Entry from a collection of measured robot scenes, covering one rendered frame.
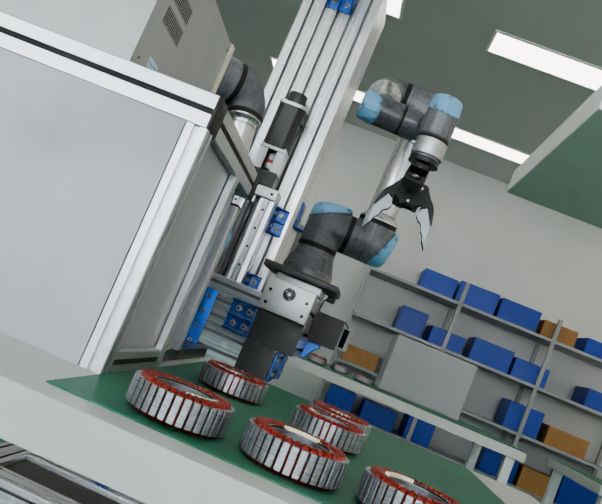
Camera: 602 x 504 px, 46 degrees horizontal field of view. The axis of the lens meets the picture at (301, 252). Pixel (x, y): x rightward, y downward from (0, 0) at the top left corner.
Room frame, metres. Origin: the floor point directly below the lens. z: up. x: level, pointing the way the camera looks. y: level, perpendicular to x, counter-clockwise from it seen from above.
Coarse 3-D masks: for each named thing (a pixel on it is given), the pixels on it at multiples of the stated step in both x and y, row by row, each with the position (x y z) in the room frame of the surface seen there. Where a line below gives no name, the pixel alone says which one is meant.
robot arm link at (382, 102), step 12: (372, 84) 1.95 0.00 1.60; (384, 84) 1.92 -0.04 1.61; (396, 84) 1.96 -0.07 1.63; (408, 84) 1.99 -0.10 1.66; (372, 96) 1.65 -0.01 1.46; (384, 96) 1.66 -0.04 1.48; (396, 96) 1.86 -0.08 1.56; (360, 108) 1.66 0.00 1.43; (372, 108) 1.65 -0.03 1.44; (384, 108) 1.64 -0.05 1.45; (396, 108) 1.65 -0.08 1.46; (372, 120) 1.66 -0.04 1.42; (384, 120) 1.65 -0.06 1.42; (396, 120) 1.65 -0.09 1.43; (396, 132) 1.67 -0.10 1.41
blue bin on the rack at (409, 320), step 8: (400, 312) 7.40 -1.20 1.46; (408, 312) 7.34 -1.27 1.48; (416, 312) 7.33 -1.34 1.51; (400, 320) 7.34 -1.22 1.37; (408, 320) 7.34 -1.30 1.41; (416, 320) 7.33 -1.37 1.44; (424, 320) 7.33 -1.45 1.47; (400, 328) 7.34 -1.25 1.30; (408, 328) 7.34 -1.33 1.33; (416, 328) 7.33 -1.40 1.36; (416, 336) 7.33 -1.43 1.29
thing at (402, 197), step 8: (408, 160) 1.60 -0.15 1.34; (416, 160) 1.57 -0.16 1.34; (424, 160) 1.55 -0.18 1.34; (432, 160) 1.55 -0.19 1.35; (432, 168) 1.58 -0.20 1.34; (400, 184) 1.56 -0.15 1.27; (424, 184) 1.55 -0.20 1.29; (400, 192) 1.56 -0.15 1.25; (408, 192) 1.55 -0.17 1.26; (416, 192) 1.55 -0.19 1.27; (424, 192) 1.55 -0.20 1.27; (392, 200) 1.60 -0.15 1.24; (400, 200) 1.56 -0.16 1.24; (408, 200) 1.55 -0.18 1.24; (416, 200) 1.55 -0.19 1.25; (424, 200) 1.55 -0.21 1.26; (408, 208) 1.61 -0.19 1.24; (416, 208) 1.57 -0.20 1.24
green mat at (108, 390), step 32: (64, 384) 0.71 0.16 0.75; (96, 384) 0.78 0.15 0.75; (128, 384) 0.86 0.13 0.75; (128, 416) 0.69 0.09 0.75; (256, 416) 1.04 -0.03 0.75; (288, 416) 1.19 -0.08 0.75; (224, 448) 0.73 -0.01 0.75; (384, 448) 1.30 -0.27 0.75; (416, 448) 1.54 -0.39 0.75; (288, 480) 0.70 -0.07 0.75; (352, 480) 0.85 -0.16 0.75; (448, 480) 1.22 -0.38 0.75; (480, 480) 1.44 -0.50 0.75
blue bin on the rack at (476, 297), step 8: (456, 288) 7.53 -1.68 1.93; (472, 288) 7.29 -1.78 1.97; (480, 288) 7.28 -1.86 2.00; (456, 296) 7.31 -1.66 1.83; (472, 296) 7.29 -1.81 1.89; (480, 296) 7.28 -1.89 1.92; (488, 296) 7.27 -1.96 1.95; (496, 296) 7.26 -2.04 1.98; (472, 304) 7.29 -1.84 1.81; (480, 304) 7.28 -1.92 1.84; (488, 304) 7.27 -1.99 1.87; (496, 304) 7.26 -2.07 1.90; (488, 312) 7.26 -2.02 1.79
